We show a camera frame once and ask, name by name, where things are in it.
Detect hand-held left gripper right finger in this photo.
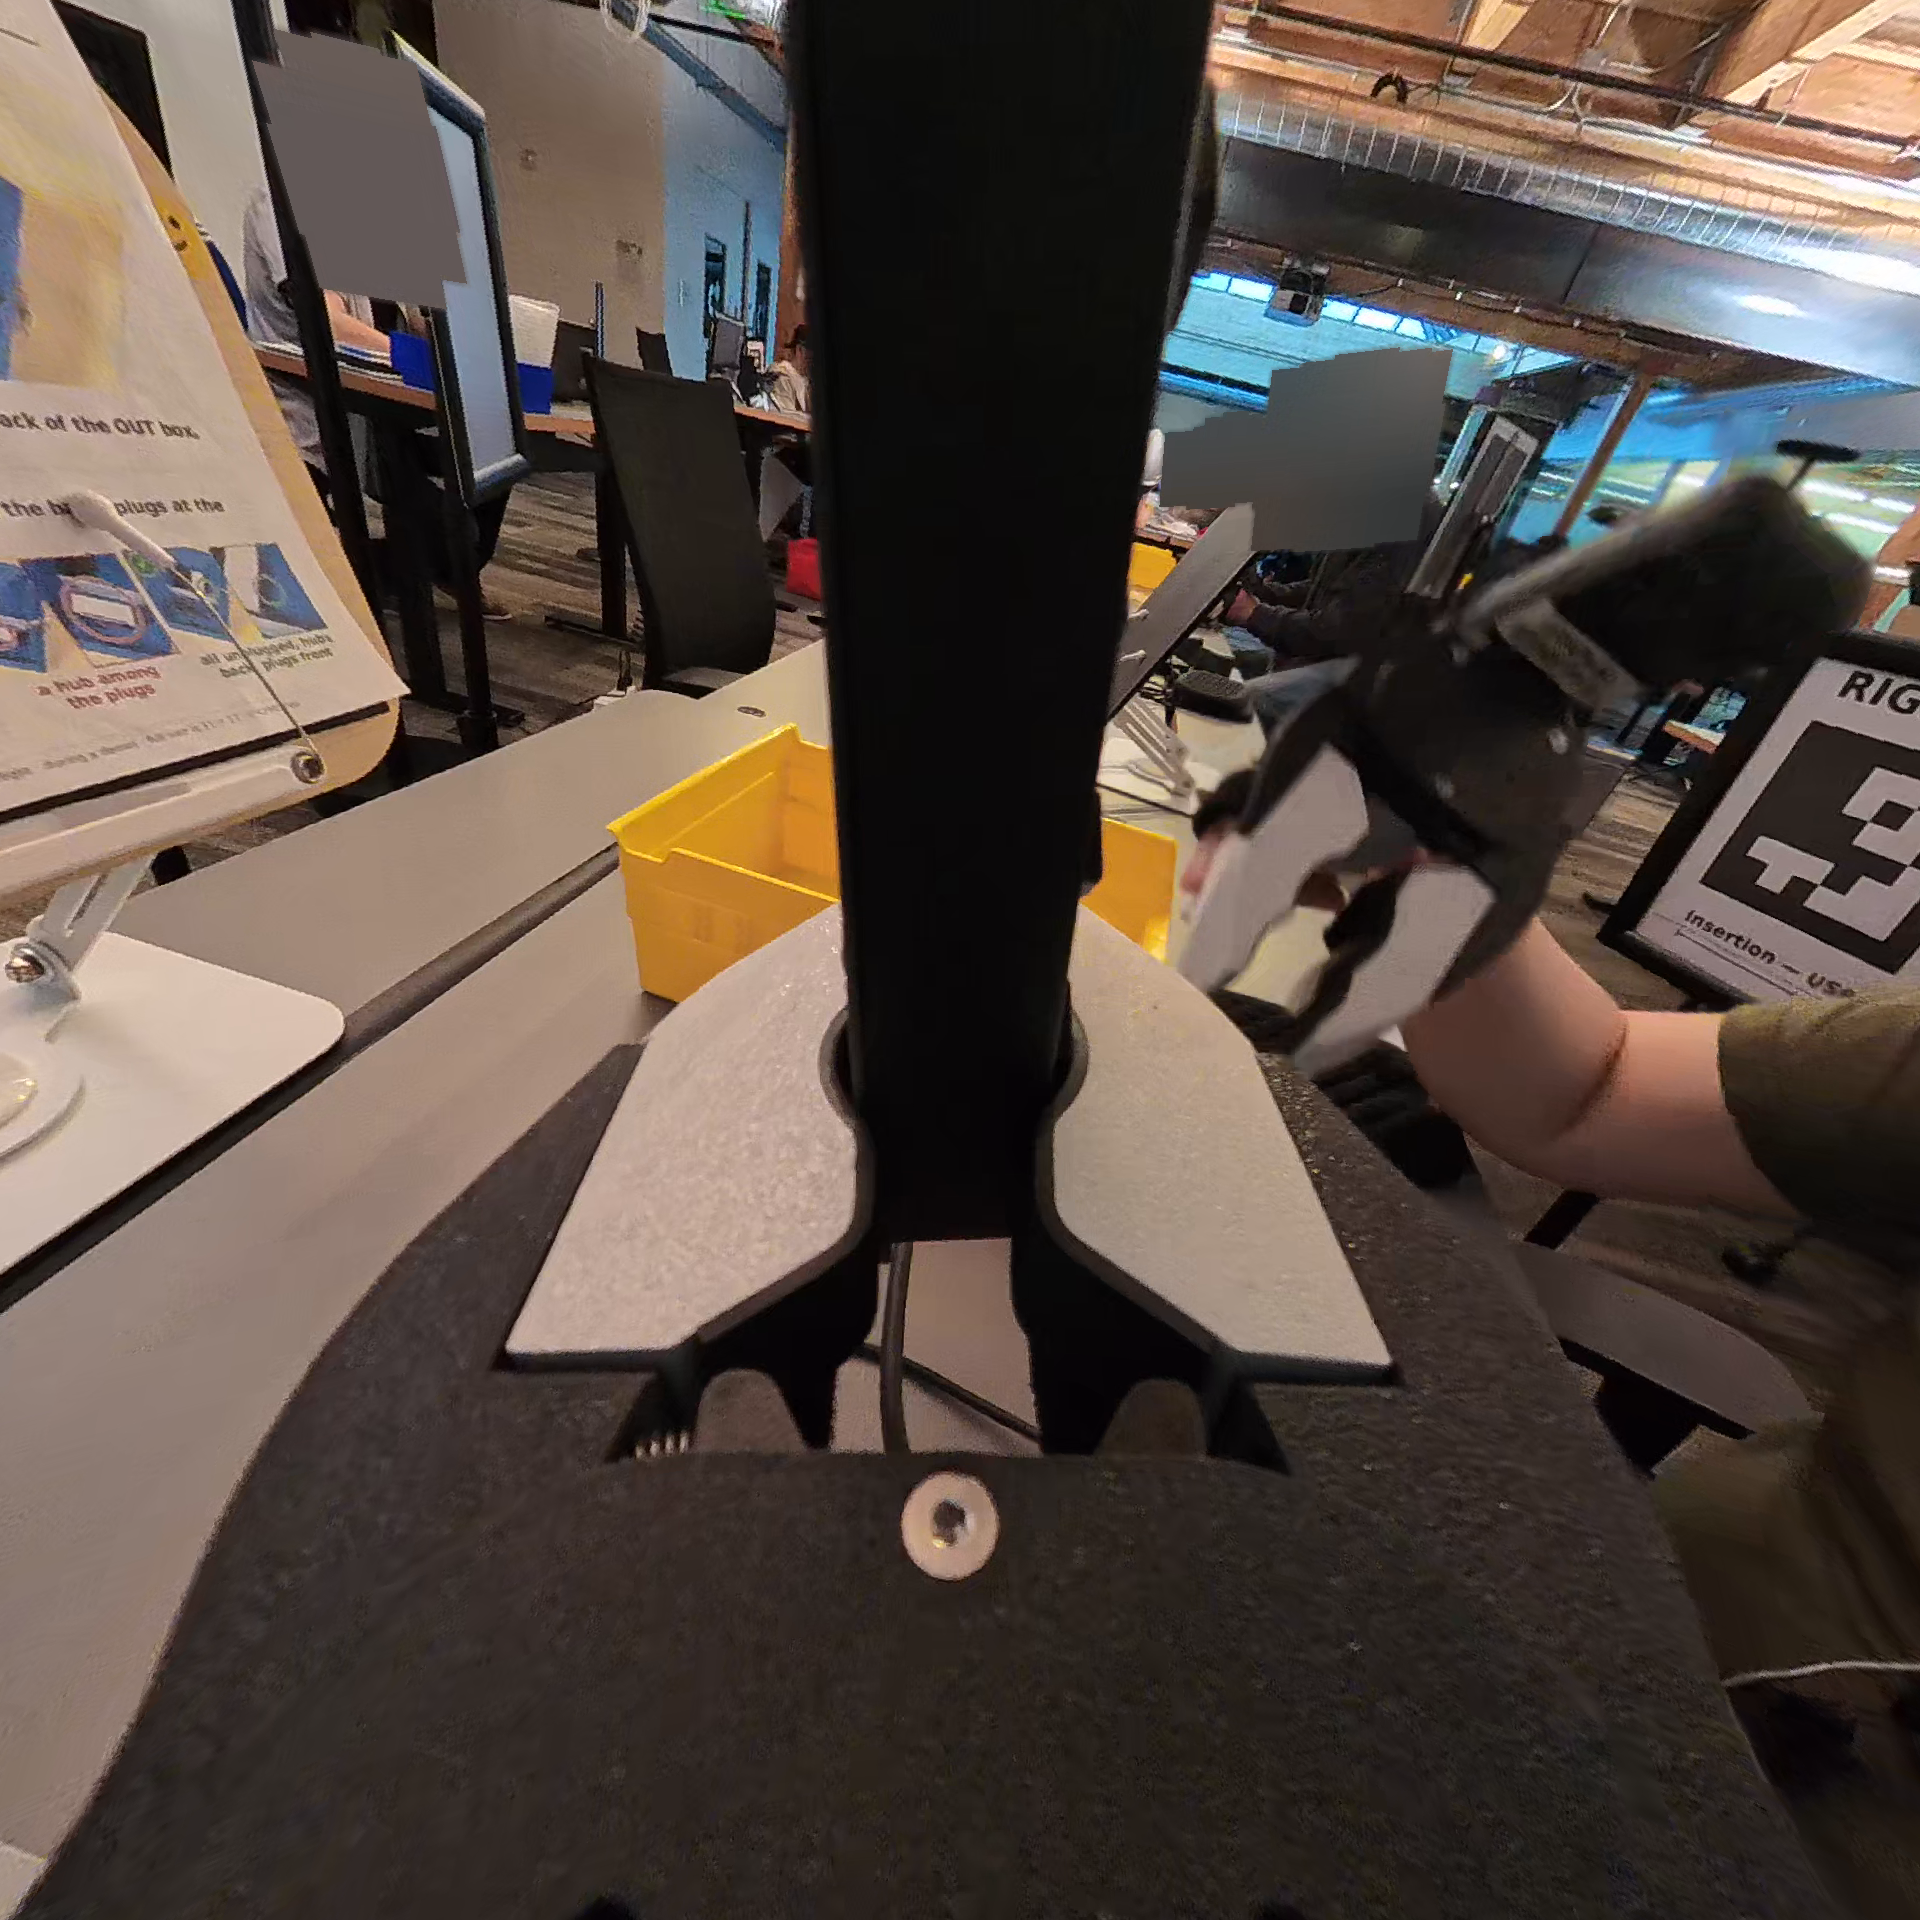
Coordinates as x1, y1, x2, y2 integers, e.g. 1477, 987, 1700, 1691
1035, 898, 1402, 1381

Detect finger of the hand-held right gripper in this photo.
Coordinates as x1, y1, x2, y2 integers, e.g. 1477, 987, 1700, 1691
1179, 743, 1374, 995
1292, 866, 1502, 1079

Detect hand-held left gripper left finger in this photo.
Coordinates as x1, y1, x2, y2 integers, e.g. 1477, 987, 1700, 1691
504, 900, 873, 1373

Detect yellow plastic bin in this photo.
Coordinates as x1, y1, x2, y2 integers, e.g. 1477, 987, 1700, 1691
606, 724, 1179, 1002

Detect long black usb hub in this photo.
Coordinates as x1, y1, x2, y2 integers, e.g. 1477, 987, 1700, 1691
785, 0, 1221, 1248

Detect person's right forearm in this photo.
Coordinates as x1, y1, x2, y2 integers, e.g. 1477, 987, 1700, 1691
1402, 915, 1787, 1222

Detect white tilted board stand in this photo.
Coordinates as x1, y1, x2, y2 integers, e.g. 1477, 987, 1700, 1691
1119, 682, 1209, 794

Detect tall black display board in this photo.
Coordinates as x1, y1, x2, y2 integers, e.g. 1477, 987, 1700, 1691
1412, 407, 1550, 603

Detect black tilted board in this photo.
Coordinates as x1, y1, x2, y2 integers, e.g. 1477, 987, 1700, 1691
1105, 505, 1259, 722

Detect black and white marker sign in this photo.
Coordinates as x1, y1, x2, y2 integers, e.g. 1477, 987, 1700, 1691
1597, 629, 1920, 1011

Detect person's olive shirt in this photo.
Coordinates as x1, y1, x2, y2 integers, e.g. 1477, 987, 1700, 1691
1716, 991, 1920, 1251

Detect white stand base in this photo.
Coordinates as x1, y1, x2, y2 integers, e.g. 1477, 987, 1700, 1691
0, 856, 345, 1281

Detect wooden sheet board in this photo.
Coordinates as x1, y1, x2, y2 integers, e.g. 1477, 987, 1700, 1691
98, 91, 403, 842

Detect black office chair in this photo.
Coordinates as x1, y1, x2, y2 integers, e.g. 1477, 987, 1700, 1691
581, 351, 779, 700

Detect person's olive pants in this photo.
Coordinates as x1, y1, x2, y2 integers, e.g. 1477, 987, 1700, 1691
1649, 1321, 1920, 1920

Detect printed instruction sheet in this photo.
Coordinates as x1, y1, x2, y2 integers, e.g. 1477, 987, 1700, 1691
0, 0, 405, 821

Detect wire sheet clip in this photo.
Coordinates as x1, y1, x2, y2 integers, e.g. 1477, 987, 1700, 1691
68, 492, 328, 786

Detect thin white cord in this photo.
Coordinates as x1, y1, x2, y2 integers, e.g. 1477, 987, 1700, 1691
1721, 1655, 1920, 1692

